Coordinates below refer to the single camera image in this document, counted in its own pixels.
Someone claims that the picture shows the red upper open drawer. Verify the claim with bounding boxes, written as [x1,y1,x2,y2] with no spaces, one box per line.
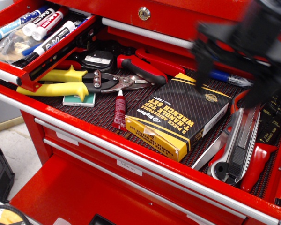
[0,0,100,94]

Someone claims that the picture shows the red threadlocker tube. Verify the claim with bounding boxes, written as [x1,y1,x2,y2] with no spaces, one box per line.
[112,90,126,131]

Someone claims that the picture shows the red capped white marker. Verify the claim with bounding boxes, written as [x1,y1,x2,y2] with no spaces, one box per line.
[31,6,69,41]

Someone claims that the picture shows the black capped white marker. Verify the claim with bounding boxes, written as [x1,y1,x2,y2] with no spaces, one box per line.
[22,8,55,37]

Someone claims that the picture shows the red main open drawer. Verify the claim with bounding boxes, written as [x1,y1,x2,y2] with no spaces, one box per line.
[0,45,281,225]

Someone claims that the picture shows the black red drawer liner mat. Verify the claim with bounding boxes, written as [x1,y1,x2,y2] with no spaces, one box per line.
[30,39,281,200]

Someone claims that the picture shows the black yellow tap wrench box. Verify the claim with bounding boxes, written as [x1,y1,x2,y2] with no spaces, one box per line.
[125,73,231,162]

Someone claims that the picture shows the red handled wire stripper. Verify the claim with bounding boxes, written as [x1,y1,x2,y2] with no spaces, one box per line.
[240,92,281,192]

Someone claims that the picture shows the yellow handled tin snips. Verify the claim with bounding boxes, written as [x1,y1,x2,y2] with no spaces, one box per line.
[16,66,153,101]

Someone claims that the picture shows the clear plastic parts bag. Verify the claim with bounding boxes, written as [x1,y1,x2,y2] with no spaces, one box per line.
[0,28,42,64]

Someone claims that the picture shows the blue capped bic marker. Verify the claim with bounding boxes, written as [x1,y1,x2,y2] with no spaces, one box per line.
[209,70,253,87]

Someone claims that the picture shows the black cable bottom left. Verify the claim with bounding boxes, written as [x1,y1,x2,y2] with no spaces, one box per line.
[0,204,31,225]

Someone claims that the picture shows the black expo marker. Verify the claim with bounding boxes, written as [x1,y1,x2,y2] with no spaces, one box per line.
[19,21,76,67]

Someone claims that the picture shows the yellow object bottom left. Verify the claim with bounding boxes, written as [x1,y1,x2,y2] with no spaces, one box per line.
[0,210,23,225]

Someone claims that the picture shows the red tool chest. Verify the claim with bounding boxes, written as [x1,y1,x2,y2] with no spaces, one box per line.
[0,0,281,225]

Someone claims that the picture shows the light blue marker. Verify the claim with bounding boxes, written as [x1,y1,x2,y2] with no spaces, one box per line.
[0,19,23,40]

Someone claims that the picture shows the black tape measure case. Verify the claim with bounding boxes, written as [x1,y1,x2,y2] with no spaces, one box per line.
[80,50,115,73]

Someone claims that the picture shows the silver chest lock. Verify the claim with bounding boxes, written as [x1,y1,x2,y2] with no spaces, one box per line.
[138,7,151,21]

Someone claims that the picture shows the red grey scissors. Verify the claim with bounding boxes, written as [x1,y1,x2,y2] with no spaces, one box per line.
[192,90,249,171]

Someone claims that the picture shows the silver black box cutter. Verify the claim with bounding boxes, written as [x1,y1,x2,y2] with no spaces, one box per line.
[207,104,260,186]

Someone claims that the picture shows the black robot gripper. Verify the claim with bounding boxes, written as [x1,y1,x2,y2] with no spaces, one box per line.
[191,0,281,108]

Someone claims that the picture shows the blue pen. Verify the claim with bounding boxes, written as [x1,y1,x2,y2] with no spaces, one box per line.
[22,43,42,56]

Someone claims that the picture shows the red black handled crimper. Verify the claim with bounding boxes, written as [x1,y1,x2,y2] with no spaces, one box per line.
[117,48,185,85]

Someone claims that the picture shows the green white small box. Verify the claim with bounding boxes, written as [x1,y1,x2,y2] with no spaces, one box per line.
[62,93,96,107]

